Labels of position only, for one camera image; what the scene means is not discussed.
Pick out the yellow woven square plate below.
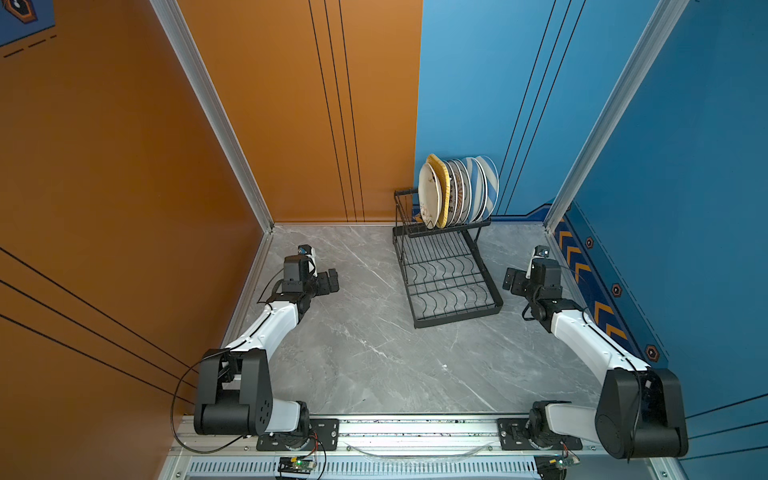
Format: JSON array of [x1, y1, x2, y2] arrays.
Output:
[[427, 154, 451, 228]]

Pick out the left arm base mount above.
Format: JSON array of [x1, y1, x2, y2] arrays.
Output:
[[256, 417, 340, 453]]

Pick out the white plate red characters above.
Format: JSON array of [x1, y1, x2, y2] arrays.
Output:
[[447, 159, 461, 226]]

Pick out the blue striped plate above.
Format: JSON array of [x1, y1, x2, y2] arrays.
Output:
[[477, 155, 499, 220], [465, 157, 487, 223]]

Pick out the circuit board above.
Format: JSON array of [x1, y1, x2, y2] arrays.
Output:
[[277, 457, 319, 479], [534, 454, 581, 480]]

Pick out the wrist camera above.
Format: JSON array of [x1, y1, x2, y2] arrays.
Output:
[[298, 244, 317, 276], [526, 245, 550, 279]]

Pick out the left circuit board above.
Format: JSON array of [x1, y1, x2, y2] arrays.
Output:
[[277, 457, 319, 479]]

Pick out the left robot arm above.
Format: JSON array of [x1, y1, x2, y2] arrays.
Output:
[[194, 244, 339, 448]]

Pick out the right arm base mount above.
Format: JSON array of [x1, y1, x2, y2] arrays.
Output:
[[496, 417, 583, 451]]

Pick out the orange sunburst round plate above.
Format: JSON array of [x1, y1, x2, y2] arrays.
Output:
[[454, 159, 471, 224]]

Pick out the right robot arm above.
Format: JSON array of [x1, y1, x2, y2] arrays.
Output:
[[503, 252, 689, 459]]

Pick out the white green emblem plate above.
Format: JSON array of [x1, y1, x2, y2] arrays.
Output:
[[461, 157, 473, 224]]

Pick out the black wire dish rack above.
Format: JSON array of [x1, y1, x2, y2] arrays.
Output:
[[392, 189, 503, 329]]

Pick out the white floral plate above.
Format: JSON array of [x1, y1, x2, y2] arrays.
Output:
[[418, 163, 442, 229]]

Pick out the right circuit board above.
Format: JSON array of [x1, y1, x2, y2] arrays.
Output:
[[534, 454, 581, 480]]

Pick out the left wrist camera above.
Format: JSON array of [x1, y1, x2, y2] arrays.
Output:
[[298, 244, 317, 276]]

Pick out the aluminium front rail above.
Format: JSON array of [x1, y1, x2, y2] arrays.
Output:
[[161, 413, 685, 463]]

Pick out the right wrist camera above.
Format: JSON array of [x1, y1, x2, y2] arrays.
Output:
[[526, 245, 550, 279]]

